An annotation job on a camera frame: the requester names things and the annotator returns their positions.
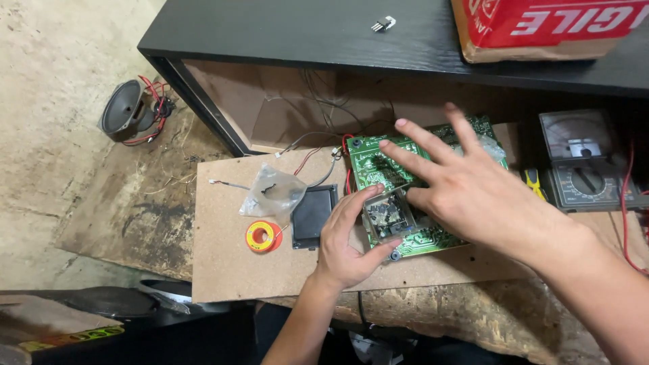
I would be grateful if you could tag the black wooden shelf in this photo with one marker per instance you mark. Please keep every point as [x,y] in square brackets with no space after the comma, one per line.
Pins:
[355,50]

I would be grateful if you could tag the red cardboard box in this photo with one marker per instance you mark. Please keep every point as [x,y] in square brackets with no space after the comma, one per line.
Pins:
[542,25]

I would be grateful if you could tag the grey analog multimeter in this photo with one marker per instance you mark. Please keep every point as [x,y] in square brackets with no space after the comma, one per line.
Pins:
[588,162]

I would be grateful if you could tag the clear crumpled plastic wrap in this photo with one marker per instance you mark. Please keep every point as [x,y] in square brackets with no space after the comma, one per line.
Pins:
[489,147]

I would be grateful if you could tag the clear plastic bag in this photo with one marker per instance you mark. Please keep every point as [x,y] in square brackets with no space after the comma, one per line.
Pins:
[274,192]

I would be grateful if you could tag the small black transistor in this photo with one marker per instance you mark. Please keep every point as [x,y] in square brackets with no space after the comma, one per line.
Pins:
[383,23]

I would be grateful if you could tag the black square display module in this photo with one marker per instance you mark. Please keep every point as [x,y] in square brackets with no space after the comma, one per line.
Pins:
[313,215]

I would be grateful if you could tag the green circuit board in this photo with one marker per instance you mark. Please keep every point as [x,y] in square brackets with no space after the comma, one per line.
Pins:
[385,170]

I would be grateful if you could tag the person's right hand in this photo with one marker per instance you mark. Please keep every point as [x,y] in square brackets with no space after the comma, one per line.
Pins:
[471,197]

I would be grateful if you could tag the person's left hand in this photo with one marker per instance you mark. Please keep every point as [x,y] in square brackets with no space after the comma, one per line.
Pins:
[342,253]

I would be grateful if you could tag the brown particle board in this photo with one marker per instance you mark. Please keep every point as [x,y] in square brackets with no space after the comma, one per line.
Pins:
[243,263]

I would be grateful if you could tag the clear plastic component box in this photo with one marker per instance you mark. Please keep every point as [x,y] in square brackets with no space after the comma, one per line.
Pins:
[389,215]

